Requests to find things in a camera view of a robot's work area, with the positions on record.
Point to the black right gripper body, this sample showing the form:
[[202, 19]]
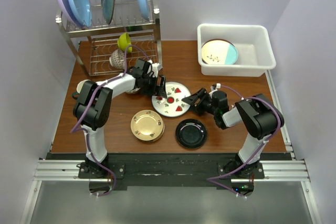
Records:
[[207, 107]]

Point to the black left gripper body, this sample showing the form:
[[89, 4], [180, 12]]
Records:
[[149, 85]]

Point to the white floral bottom plate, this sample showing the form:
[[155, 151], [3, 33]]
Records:
[[172, 106]]

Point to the black small plate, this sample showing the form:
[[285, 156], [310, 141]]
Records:
[[191, 134]]

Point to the cream yellow small plate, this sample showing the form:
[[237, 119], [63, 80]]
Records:
[[142, 116]]

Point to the cream and teal plate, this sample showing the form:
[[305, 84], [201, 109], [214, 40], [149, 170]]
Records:
[[219, 53]]

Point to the red rimmed cream plate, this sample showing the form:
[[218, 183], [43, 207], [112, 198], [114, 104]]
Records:
[[218, 39]]

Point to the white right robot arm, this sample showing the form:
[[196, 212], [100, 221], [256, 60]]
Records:
[[259, 116]]

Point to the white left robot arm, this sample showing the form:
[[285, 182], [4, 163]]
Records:
[[93, 105]]

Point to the white plastic bin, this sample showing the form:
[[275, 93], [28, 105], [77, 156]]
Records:
[[255, 54]]

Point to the black floral patterned bowl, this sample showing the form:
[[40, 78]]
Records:
[[133, 91]]

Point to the red patterned white bowl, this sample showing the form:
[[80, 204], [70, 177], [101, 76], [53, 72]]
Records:
[[117, 59]]

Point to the steel dish rack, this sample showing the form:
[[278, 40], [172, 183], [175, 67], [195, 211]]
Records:
[[93, 46]]

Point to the lime green bowl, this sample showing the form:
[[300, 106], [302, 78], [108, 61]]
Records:
[[124, 43]]

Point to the dark green mug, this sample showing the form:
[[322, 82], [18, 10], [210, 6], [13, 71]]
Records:
[[75, 95]]

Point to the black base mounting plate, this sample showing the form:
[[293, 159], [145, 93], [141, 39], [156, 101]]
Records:
[[168, 170]]

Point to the light blue plate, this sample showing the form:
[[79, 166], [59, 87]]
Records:
[[81, 10]]

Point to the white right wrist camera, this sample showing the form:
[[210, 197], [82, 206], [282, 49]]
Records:
[[215, 87]]

